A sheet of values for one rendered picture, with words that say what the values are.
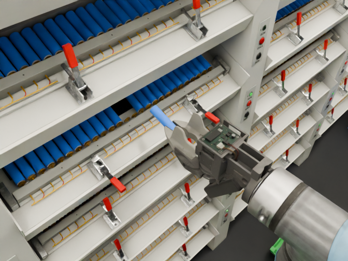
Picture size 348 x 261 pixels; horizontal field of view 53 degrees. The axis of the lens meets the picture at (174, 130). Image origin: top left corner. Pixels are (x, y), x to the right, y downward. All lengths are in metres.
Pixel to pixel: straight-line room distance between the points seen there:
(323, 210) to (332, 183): 1.49
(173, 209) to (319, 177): 1.09
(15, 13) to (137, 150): 0.40
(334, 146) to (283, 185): 1.68
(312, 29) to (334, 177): 1.05
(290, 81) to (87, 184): 0.84
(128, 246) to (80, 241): 0.23
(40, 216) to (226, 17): 0.54
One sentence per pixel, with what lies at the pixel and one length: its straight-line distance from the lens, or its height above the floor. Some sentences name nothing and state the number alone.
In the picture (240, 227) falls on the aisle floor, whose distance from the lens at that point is 1.76.
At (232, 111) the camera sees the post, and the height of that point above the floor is 0.85.
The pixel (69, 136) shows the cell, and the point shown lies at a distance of 0.74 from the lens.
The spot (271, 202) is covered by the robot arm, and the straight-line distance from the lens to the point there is 0.55.
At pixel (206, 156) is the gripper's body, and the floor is 1.08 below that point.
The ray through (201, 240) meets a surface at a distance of 1.54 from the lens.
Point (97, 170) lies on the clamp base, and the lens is 0.71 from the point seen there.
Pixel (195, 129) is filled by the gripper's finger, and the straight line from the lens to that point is 0.66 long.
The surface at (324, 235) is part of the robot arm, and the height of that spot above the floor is 1.08.
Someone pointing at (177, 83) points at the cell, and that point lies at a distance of 0.85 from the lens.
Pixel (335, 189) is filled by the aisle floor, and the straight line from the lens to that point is 2.02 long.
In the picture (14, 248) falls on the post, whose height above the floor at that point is 0.93.
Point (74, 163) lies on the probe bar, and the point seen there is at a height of 0.99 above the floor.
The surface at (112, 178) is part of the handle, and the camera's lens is 0.69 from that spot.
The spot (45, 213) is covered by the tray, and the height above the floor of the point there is 0.95.
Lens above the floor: 1.52
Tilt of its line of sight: 46 degrees down
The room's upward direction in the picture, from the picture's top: straight up
